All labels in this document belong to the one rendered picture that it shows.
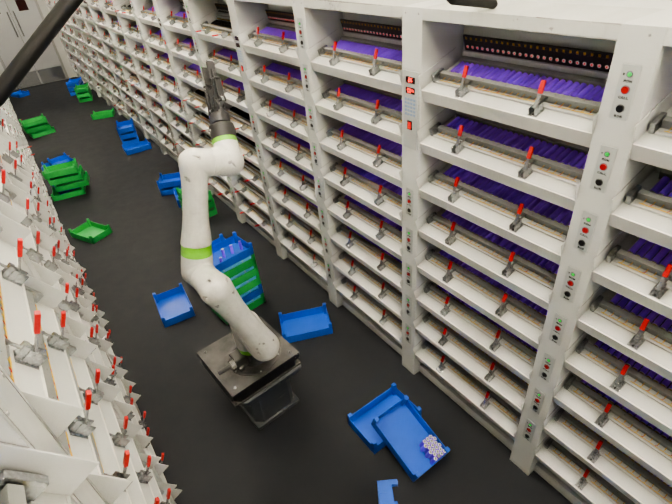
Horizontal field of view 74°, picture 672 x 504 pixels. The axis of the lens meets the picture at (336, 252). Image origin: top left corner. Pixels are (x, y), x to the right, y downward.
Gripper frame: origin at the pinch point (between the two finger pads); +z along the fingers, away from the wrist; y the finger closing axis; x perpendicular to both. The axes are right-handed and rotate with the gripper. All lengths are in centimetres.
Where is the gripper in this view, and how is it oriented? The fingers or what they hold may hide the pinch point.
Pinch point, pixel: (209, 72)
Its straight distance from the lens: 187.2
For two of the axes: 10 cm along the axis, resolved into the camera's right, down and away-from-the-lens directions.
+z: -2.3, -9.7, 0.6
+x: -8.0, 1.5, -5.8
